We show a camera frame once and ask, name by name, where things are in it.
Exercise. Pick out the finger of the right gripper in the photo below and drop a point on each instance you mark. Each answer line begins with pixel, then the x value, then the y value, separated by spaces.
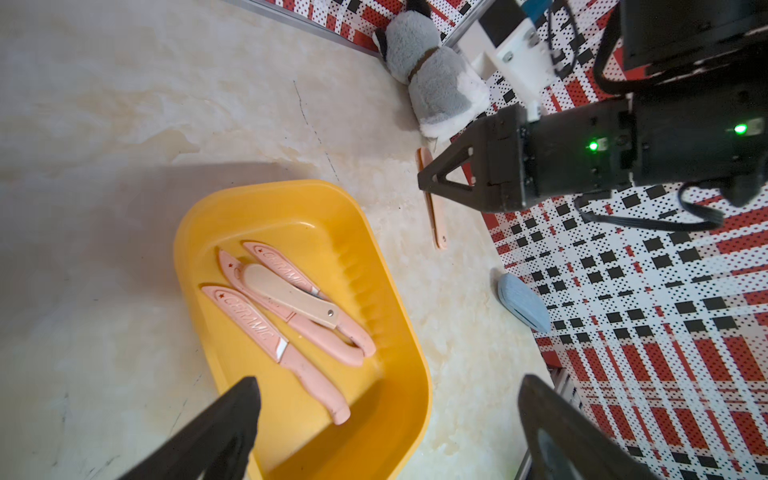
pixel 469 149

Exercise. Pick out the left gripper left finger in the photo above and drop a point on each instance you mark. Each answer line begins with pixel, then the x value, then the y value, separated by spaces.
pixel 214 445

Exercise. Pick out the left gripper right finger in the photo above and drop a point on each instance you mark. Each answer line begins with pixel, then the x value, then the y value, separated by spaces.
pixel 563 444

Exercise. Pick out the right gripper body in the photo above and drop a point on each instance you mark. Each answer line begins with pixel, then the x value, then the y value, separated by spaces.
pixel 517 163

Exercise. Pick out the beige folding knife large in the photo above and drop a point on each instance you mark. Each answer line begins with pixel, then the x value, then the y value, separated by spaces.
pixel 435 207

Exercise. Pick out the pink fruit knife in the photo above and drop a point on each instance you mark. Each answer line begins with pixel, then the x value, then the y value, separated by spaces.
pixel 282 312
pixel 259 329
pixel 312 294

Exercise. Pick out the yellow plastic storage box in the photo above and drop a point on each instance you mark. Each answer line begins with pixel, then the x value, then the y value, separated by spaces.
pixel 314 235

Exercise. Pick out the beige folding knife small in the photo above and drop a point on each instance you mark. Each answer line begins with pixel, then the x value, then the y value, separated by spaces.
pixel 265 283

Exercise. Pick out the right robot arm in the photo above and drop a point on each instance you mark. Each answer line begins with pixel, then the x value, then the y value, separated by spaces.
pixel 686 103

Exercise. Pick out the grey white plush toy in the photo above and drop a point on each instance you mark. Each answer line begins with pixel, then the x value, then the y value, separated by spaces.
pixel 446 94

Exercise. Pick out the blue oval pad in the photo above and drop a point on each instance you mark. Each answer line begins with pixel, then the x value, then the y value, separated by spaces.
pixel 523 303

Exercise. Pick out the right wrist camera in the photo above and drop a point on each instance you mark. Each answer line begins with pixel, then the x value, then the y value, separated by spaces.
pixel 503 39

